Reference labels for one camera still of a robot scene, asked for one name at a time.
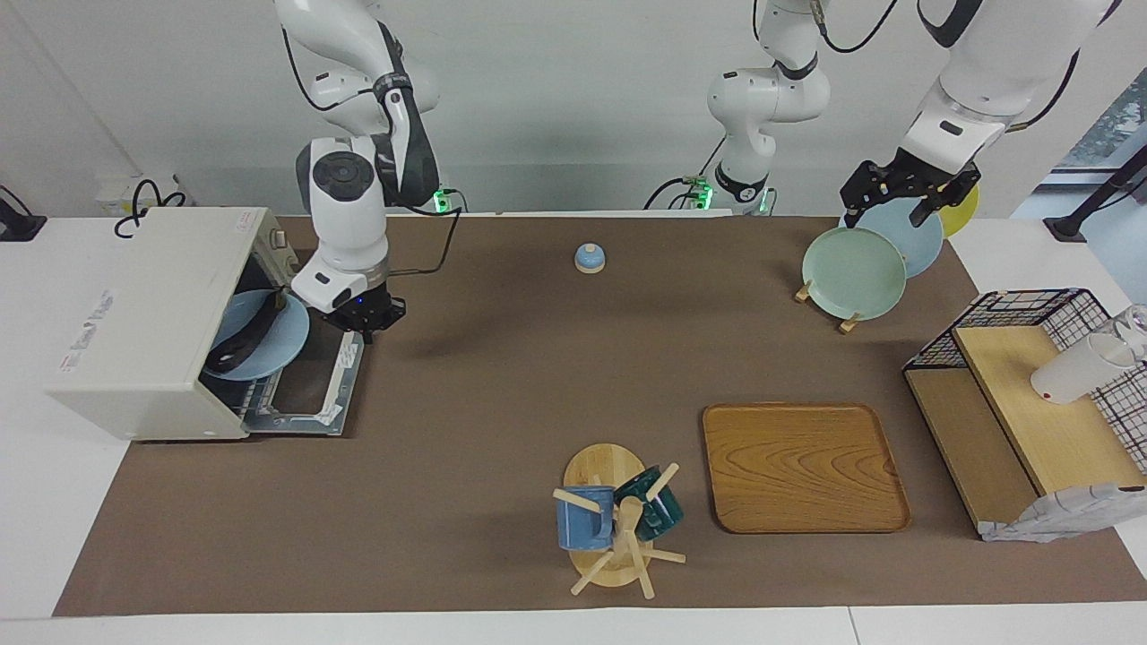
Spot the oven door with metal handle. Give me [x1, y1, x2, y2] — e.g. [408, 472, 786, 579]
[242, 327, 368, 438]

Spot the dark purple eggplant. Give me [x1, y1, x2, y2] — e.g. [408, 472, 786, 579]
[206, 291, 289, 374]

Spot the white toaster oven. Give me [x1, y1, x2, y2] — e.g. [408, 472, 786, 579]
[45, 208, 301, 442]

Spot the yellow plate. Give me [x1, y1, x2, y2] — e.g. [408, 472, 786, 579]
[932, 184, 980, 238]

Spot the light blue racked plate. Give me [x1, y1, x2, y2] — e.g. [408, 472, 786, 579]
[838, 197, 944, 280]

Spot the pale green plate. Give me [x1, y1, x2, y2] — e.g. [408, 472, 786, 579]
[801, 227, 908, 322]

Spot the wooden plate rack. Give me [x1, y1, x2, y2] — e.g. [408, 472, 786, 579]
[794, 279, 861, 334]

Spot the brown table mat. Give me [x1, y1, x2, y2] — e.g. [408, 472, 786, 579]
[52, 215, 1147, 617]

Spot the black clamp stand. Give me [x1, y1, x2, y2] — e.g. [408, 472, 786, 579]
[1044, 143, 1147, 243]

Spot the white cup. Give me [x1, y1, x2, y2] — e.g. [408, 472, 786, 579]
[1030, 333, 1137, 405]

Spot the clear glass cup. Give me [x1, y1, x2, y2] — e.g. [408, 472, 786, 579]
[1111, 303, 1147, 364]

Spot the wooden step shelf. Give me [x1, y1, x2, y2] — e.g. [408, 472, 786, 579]
[903, 324, 1147, 538]

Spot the wooden serving tray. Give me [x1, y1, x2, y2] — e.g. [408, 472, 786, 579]
[702, 402, 911, 535]

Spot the wooden mug tree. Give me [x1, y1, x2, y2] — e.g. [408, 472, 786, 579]
[552, 443, 687, 599]

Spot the white power strip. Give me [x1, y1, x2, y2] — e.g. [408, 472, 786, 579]
[97, 175, 185, 216]

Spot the blue mug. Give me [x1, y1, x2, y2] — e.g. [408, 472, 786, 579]
[556, 486, 617, 551]

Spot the white checkered cloth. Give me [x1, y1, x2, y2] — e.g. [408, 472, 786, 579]
[979, 481, 1147, 544]

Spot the dark green mug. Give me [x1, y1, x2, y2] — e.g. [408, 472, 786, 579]
[614, 466, 685, 542]

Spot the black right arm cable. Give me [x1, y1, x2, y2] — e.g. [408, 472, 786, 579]
[282, 27, 463, 277]

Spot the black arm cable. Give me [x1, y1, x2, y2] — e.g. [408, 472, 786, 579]
[282, 27, 463, 277]
[811, 0, 1076, 135]

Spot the black wire basket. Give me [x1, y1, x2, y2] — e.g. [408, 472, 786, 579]
[902, 288, 1147, 476]

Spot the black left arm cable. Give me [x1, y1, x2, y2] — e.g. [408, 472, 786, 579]
[811, 0, 1076, 135]

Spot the black left base cable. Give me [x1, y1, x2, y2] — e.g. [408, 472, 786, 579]
[643, 133, 729, 212]

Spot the black oven power cable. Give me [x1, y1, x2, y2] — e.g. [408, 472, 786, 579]
[114, 179, 189, 238]

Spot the black table mount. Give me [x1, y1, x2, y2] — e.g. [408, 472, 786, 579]
[0, 184, 47, 243]

